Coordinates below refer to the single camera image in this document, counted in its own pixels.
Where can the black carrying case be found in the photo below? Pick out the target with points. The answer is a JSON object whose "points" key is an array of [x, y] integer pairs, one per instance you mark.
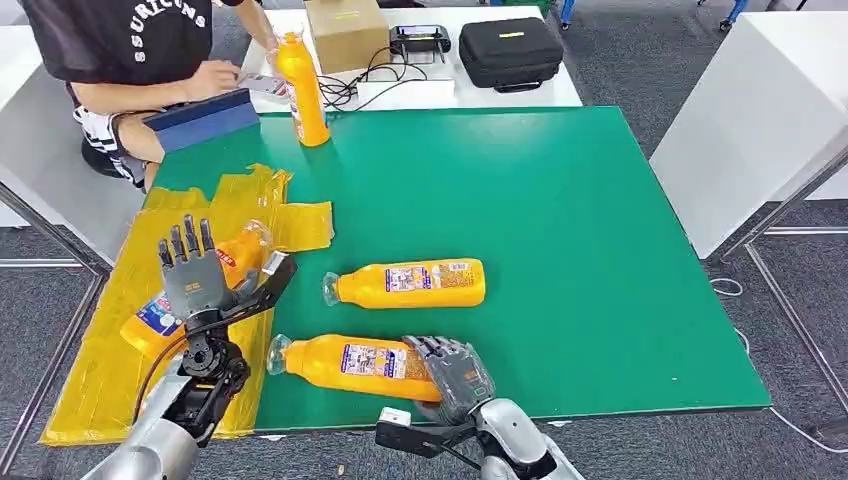
{"points": [[510, 52]]}

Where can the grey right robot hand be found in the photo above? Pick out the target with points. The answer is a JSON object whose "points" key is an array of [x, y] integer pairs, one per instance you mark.
{"points": [[460, 384]]}

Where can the white table with devices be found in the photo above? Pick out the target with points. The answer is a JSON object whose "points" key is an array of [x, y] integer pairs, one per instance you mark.
{"points": [[503, 98]]}

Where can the brown cardboard box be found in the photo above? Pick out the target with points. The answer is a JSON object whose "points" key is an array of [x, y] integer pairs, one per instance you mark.
{"points": [[346, 33]]}

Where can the smartphone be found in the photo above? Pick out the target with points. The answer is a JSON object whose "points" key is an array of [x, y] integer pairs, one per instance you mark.
{"points": [[265, 85]]}

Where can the short blue frame leg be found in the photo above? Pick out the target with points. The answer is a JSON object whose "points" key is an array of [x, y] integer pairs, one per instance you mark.
{"points": [[567, 12]]}

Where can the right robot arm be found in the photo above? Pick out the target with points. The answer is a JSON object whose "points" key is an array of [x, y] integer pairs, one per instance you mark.
{"points": [[517, 437]]}

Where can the person's left hand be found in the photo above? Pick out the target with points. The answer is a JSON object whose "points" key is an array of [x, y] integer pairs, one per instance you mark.
{"points": [[272, 50]]}

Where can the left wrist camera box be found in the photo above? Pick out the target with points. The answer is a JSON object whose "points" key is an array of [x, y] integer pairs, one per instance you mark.
{"points": [[275, 268]]}

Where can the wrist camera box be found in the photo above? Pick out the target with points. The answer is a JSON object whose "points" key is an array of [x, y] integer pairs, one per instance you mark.
{"points": [[397, 424], [275, 268]]}

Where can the black handheld controller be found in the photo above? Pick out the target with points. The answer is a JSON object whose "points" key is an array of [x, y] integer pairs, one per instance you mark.
{"points": [[419, 38]]}

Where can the person's right hand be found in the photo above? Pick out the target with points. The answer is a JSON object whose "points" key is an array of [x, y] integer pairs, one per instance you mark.
{"points": [[212, 78]]}

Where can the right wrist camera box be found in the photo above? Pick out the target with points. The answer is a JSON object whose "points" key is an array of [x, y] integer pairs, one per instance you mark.
{"points": [[397, 424]]}

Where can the blue board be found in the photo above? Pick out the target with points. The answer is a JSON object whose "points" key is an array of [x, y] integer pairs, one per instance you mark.
{"points": [[202, 120]]}

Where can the white table beside person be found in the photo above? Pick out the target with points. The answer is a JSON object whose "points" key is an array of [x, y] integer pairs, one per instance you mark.
{"points": [[46, 172]]}

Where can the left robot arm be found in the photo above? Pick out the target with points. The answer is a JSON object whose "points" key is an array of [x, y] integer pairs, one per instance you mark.
{"points": [[166, 430]]}

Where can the orange drink bottle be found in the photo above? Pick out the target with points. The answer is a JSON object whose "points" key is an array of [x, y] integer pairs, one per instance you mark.
{"points": [[303, 86], [411, 285], [149, 324], [358, 366]]}

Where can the yellow plastic sheet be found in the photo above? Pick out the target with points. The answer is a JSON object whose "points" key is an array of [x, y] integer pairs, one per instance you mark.
{"points": [[99, 391]]}

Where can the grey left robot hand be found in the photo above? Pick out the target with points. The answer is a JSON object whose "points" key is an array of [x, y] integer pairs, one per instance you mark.
{"points": [[195, 281]]}

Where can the person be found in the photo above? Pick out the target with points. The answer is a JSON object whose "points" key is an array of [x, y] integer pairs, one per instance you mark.
{"points": [[126, 40]]}

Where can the large white table, metal legs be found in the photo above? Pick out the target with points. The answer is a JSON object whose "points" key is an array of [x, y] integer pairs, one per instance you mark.
{"points": [[748, 126]]}

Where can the green table mat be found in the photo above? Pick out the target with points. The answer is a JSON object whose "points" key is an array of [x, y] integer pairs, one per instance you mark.
{"points": [[530, 232]]}

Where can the slanted blue frame leg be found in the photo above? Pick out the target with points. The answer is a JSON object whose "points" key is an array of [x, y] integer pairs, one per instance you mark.
{"points": [[732, 12]]}

